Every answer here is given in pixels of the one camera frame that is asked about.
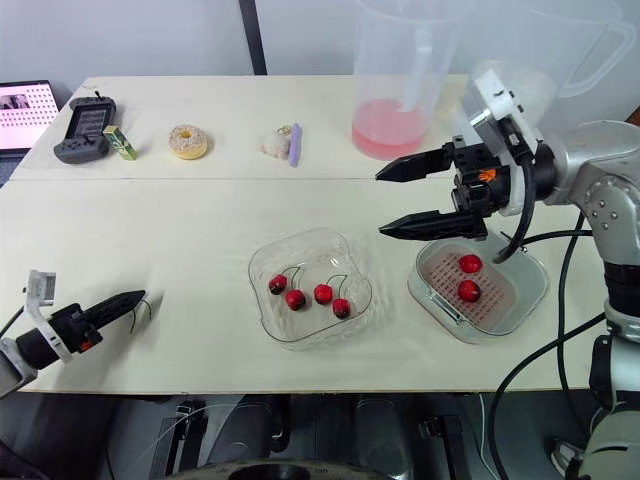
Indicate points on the small white plush toy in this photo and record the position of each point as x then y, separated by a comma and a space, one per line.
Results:
274, 144

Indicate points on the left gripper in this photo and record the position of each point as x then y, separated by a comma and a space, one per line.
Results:
75, 327

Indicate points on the purple tube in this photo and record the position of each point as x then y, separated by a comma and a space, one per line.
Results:
296, 145

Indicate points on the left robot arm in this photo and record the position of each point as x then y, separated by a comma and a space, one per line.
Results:
12, 365

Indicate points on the sprinkled doughnut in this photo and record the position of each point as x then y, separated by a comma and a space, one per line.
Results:
188, 142

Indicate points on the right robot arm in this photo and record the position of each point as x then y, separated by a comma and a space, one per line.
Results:
607, 200

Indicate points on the green cherry stem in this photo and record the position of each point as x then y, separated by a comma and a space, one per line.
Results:
148, 310

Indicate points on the small green box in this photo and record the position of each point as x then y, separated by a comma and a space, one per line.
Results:
120, 144

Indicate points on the white colander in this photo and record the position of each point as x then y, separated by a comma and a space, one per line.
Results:
495, 300

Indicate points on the clear pitcher with pink liquid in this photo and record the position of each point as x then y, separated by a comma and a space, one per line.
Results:
390, 135

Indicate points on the laptop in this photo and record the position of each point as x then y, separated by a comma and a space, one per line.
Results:
25, 112

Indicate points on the grey basin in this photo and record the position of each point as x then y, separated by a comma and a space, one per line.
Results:
530, 300

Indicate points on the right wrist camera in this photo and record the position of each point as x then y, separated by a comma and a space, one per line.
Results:
492, 107

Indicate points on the clear plastic bowl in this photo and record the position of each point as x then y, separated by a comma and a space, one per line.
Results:
310, 330

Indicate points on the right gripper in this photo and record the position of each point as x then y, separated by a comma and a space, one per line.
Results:
480, 192

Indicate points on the red cherry pair with stem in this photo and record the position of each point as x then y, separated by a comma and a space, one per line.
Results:
295, 300
323, 294

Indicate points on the grey handheld game console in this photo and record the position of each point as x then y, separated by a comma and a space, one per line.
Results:
82, 135

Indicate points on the robot body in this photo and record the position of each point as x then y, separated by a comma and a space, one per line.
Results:
280, 440

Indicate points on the empty clear pitcher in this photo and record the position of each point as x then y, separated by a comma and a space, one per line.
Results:
575, 50

